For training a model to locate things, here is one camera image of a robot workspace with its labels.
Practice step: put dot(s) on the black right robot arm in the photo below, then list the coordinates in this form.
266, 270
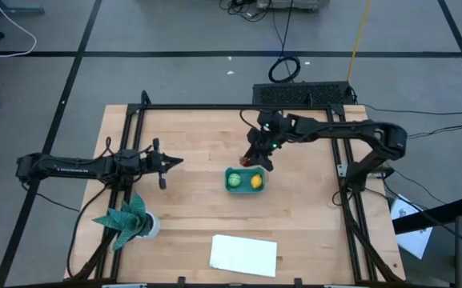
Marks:
342, 129

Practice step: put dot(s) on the yellow lemon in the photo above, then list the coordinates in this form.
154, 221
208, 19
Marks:
256, 181

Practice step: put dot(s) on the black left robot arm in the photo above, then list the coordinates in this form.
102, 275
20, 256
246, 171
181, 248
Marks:
74, 168

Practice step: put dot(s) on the silver metal bracket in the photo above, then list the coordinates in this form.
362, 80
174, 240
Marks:
341, 170

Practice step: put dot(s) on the green plant in white pot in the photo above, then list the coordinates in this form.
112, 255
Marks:
130, 220

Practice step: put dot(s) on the black perforated computer case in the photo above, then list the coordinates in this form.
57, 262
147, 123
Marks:
300, 94

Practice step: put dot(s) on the white folded cloth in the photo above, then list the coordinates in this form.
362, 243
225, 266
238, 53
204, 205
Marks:
242, 254

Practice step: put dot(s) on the grey chair base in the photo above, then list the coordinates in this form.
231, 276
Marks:
10, 9

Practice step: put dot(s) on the small black adapter box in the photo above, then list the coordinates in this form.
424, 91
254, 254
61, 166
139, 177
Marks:
386, 172

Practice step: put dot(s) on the teal plastic tub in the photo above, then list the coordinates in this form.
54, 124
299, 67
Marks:
245, 188

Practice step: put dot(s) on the black table clamp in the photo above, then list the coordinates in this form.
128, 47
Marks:
181, 281
298, 282

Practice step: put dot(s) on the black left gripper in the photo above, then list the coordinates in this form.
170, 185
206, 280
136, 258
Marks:
154, 162

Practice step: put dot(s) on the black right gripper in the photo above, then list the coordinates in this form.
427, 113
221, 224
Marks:
263, 142

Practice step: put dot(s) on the grey floor device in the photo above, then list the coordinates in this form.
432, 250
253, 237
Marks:
294, 4

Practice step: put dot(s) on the green lime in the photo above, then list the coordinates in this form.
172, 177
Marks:
234, 180

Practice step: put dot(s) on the white printed paper sheets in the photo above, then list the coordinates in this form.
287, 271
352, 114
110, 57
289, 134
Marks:
412, 236

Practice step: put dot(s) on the black table bar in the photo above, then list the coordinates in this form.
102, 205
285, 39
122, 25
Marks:
435, 214

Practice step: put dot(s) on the black aluminium table frame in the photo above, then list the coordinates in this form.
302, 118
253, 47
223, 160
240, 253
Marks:
194, 106

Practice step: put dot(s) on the black curved corner bracket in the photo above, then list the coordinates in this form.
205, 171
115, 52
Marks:
145, 98

